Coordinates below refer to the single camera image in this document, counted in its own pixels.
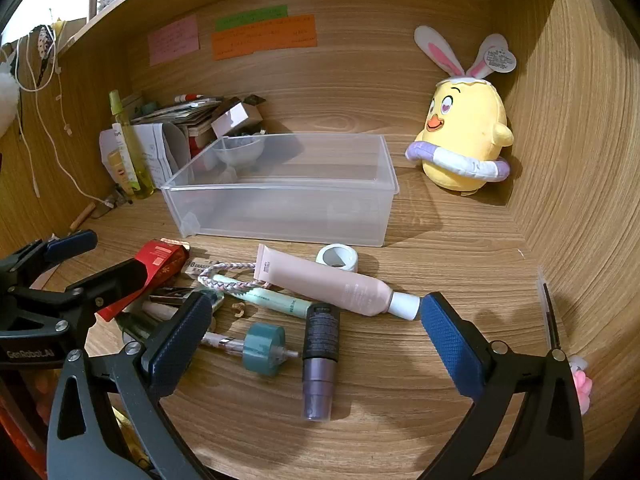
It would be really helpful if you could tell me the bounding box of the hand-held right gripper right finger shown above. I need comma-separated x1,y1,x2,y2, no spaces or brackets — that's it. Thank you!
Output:
419,291,586,480

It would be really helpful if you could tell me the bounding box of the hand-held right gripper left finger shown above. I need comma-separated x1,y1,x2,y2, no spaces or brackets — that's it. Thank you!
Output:
46,291,216,480

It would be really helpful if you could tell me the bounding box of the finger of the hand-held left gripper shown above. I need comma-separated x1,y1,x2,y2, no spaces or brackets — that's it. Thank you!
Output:
30,259,152,323
0,230,99,291

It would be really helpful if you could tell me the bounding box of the dark green glass bottle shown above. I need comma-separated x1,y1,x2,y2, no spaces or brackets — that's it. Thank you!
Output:
117,310,156,348

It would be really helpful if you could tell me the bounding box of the red foil packet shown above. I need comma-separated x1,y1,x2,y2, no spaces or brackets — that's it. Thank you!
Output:
95,240,191,323

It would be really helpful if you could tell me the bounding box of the white patterned slim tube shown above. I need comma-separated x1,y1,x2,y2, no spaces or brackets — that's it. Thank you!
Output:
200,331,247,356

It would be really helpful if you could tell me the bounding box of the braided cord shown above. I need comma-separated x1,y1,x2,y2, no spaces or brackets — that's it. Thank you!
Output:
197,260,273,303

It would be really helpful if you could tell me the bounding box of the eraser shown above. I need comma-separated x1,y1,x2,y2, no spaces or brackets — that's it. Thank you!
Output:
182,257,221,278

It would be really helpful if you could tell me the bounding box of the teal round pump cap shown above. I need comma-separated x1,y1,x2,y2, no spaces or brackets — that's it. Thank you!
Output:
243,322,296,376

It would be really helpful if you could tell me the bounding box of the mint green tube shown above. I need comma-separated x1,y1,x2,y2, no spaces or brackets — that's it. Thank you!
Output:
212,272,313,320

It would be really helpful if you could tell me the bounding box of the black mascara tube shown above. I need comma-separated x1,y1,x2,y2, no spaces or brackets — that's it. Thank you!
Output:
301,302,342,422

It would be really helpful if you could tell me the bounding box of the pink tube with white cap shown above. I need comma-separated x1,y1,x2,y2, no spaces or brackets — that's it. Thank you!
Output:
253,243,421,322

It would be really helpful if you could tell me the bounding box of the white tape roll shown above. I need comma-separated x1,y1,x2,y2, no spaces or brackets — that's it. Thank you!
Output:
316,243,360,273

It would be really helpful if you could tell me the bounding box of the clear plastic storage box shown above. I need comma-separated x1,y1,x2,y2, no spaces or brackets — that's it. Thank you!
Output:
160,133,400,248

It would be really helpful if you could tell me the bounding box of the wooden stick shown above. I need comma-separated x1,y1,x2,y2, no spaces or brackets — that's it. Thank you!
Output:
69,202,97,232

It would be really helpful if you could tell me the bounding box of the silver metal clipper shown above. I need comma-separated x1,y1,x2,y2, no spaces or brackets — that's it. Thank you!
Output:
147,287,196,303

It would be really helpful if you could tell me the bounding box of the yellow-green spray bottle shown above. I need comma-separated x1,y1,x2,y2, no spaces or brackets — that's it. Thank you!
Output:
109,89,157,201

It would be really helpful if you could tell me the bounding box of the folded white paper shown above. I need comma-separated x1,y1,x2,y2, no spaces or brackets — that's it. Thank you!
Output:
98,122,186,191

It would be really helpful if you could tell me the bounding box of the pink and white figure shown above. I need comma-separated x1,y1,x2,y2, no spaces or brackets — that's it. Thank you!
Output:
569,354,594,416

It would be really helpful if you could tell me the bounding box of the red book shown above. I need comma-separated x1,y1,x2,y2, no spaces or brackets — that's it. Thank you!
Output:
187,127,216,161

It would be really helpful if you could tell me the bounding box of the stack of books and papers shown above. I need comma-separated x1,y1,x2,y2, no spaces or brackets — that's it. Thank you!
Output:
131,100,223,136

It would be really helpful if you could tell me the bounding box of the white bowl of trinkets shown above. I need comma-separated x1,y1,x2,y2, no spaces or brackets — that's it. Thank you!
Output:
212,135,266,168

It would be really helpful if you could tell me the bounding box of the small white cardboard box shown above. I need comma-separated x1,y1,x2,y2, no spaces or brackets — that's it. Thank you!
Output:
210,94,266,138

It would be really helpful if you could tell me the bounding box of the yellow chick plush toy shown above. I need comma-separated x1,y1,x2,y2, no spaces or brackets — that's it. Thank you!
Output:
405,25,518,197

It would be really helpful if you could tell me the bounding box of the pink paper note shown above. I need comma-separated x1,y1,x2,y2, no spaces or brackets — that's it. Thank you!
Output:
147,15,201,67

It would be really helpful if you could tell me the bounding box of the orange paper note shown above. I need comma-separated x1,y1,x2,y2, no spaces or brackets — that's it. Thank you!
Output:
210,14,319,62

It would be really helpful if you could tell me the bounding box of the green paper note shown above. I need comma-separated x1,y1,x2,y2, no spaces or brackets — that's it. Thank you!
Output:
215,4,290,31

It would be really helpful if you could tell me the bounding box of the white cable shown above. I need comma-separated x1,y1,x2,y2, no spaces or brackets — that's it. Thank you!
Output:
10,25,58,95
47,60,117,207

